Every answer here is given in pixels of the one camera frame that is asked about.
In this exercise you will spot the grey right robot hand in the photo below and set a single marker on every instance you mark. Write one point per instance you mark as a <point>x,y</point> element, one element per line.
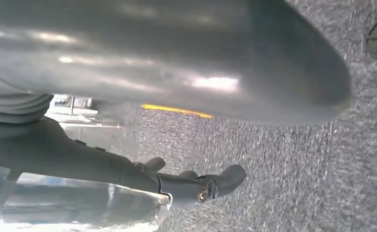
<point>143,57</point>

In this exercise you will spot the yellow floor tape rectangle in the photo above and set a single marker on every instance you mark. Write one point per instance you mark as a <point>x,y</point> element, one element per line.
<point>175,110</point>

